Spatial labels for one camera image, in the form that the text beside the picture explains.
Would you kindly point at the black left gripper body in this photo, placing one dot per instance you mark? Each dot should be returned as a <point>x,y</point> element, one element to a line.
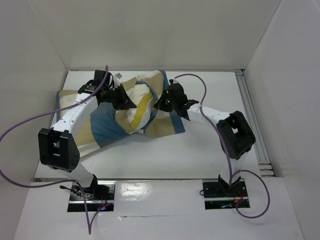
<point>113,96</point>

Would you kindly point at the cream and yellow pillow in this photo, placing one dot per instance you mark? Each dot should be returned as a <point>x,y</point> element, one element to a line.
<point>142,96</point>

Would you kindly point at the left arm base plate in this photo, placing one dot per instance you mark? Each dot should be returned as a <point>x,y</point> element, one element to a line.
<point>102,198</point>

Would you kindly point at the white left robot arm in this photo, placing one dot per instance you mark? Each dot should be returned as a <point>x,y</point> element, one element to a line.
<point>57,145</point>

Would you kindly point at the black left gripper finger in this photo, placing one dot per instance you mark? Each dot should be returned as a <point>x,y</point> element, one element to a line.
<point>120,106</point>
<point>125,98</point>

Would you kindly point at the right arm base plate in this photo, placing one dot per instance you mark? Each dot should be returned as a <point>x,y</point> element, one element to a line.
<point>216,199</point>

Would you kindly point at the aluminium rail right side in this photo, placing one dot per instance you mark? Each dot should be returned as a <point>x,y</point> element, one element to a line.
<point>261,153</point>

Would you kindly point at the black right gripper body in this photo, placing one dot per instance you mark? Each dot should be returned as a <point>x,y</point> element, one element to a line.
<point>165,100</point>

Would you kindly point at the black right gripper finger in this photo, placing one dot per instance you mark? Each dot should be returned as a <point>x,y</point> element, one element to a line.
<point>161,105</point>
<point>167,93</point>

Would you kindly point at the blue beige patchwork pillowcase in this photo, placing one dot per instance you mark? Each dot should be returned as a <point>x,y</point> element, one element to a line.
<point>106,126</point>

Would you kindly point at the aluminium rail front edge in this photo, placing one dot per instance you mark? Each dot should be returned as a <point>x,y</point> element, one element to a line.
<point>50,179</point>

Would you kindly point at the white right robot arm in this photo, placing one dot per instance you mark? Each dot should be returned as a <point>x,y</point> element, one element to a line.
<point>235,135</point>

